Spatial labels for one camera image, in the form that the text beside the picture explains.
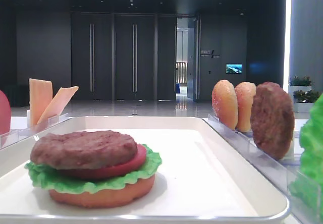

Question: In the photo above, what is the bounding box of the orange cheese slice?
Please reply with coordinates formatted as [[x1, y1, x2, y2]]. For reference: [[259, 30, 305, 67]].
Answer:
[[29, 78, 53, 126], [37, 86, 79, 124]]

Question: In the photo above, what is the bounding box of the tomato slice in burger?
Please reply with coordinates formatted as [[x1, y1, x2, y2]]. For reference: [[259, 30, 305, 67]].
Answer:
[[58, 144, 147, 180]]

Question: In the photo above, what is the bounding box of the meat patty in burger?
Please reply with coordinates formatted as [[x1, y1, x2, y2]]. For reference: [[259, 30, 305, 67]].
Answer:
[[30, 130, 137, 170]]

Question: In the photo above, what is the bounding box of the upright brown meat patty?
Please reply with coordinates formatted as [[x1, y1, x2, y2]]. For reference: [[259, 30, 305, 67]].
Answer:
[[250, 82, 295, 160]]

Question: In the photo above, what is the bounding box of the upright orange cheese slice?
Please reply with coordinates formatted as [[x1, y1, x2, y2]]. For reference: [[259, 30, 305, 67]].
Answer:
[[29, 78, 53, 126]]

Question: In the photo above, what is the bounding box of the lettuce leaf in burger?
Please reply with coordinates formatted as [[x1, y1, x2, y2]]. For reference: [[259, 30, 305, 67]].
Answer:
[[25, 144, 162, 194]]

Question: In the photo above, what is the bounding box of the upright red tomato slice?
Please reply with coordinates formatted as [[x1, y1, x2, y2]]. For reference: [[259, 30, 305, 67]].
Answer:
[[0, 91, 11, 135]]

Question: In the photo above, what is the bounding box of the upright green lettuce leaf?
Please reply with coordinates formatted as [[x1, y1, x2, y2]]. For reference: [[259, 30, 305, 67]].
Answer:
[[290, 98, 322, 217]]

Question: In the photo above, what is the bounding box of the far sesame bun half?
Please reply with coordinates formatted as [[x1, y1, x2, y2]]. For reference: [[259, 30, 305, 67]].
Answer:
[[211, 80, 238, 130]]

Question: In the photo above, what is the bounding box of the sesame bun half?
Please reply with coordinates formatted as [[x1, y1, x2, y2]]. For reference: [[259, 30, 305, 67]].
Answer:
[[235, 82, 256, 132], [211, 80, 238, 130]]

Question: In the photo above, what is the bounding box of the near sesame bun half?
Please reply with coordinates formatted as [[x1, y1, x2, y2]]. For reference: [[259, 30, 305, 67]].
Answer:
[[235, 82, 256, 132]]

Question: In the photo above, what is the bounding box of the white rectangular metal tray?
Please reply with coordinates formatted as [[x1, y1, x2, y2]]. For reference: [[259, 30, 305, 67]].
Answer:
[[1, 117, 290, 223]]

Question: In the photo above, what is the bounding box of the bottom bun in tray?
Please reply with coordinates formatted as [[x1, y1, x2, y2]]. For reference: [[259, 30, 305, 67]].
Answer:
[[49, 174, 155, 208]]

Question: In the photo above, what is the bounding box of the lower potted plant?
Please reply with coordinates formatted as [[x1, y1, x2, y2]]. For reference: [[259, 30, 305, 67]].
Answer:
[[293, 90, 320, 113]]

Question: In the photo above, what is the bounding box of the potted plant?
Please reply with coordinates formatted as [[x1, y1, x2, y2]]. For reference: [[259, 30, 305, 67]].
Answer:
[[293, 90, 320, 113], [288, 75, 312, 95]]

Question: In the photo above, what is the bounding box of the upper potted plant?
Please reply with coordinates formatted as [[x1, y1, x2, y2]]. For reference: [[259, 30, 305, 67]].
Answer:
[[288, 75, 312, 95]]

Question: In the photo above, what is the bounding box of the wall mounted screen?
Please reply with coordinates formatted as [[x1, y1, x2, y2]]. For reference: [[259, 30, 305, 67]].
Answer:
[[226, 64, 242, 74]]

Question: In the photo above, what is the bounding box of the right long clear acrylic rail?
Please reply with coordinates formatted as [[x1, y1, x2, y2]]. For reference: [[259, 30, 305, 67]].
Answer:
[[207, 114, 322, 223]]

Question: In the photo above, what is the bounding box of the long clear acrylic rail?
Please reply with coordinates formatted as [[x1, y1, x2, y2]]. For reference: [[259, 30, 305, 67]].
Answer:
[[1, 113, 70, 149], [207, 114, 322, 223]]

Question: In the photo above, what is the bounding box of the left long clear acrylic rail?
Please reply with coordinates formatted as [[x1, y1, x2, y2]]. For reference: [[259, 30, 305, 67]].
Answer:
[[1, 113, 70, 149]]

